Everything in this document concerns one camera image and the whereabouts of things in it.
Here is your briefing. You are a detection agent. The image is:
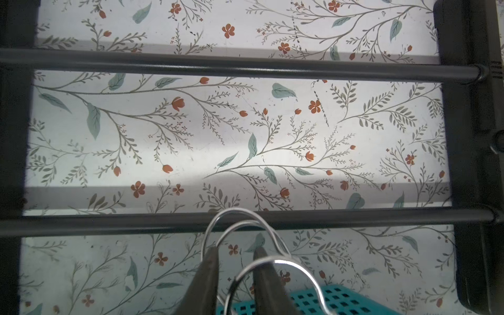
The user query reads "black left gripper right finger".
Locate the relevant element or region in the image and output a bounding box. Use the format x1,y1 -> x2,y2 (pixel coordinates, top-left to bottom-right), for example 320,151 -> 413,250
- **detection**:
252,247 -> 299,315

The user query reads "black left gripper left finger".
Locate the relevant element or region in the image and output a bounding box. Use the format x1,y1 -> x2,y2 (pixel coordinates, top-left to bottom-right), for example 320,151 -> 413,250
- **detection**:
174,247 -> 219,315

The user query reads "wooden hanger with metal hook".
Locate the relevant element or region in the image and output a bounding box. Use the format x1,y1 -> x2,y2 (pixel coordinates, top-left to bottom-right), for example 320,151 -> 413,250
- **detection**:
199,207 -> 335,315

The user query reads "teal perforated tray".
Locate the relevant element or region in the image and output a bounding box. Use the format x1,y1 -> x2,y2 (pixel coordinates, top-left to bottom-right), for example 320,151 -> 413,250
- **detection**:
215,284 -> 402,315

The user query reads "black clothes rack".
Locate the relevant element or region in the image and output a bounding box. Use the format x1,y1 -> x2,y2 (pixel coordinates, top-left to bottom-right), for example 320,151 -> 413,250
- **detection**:
0,0 -> 504,315

